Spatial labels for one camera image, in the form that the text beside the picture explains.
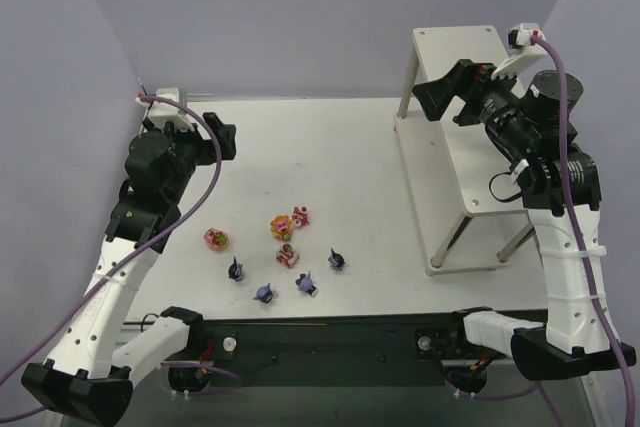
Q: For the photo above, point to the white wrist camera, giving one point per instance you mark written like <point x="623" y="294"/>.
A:
<point x="160" y="113"/>
<point x="524" y="52"/>

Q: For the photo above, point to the purple figurine front right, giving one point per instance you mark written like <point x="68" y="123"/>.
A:
<point x="306" y="285"/>

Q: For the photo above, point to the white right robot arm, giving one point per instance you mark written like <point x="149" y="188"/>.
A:
<point x="560" y="190"/>

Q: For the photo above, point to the pink bear cake slice toy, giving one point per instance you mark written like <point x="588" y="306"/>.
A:
<point x="287" y="256"/>

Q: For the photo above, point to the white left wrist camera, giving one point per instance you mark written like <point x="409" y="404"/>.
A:
<point x="160" y="113"/>

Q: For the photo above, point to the white two-tier shelf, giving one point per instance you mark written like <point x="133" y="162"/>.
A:
<point x="456" y="176"/>

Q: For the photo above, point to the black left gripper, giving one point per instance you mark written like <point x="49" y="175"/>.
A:
<point x="201" y="142"/>

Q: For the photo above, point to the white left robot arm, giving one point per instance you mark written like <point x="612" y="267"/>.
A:
<point x="86" y="376"/>

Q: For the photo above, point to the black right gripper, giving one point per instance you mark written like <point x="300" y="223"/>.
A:
<point x="468" y="95"/>

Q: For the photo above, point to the pink bear strawberry hat toy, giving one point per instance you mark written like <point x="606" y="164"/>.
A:
<point x="300" y="217"/>

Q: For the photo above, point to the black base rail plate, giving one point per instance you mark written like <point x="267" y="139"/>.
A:
<point x="363" y="351"/>

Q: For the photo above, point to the purple black figurine far right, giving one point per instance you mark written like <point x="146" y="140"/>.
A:
<point x="336" y="261"/>

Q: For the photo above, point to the pink bear donut toy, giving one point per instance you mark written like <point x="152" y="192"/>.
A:
<point x="216" y="240"/>

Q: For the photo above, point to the purple black figurine far left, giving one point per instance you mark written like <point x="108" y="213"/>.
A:
<point x="236" y="271"/>

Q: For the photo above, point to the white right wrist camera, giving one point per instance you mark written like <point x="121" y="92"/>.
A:
<point x="524" y="52"/>

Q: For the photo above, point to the purple figurine front left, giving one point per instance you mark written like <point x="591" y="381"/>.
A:
<point x="264" y="294"/>

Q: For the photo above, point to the purple black figurine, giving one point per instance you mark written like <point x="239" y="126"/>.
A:
<point x="236" y="271"/>
<point x="336" y="261"/>

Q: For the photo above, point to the pink bear sunflower toy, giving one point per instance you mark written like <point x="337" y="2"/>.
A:
<point x="282" y="227"/>

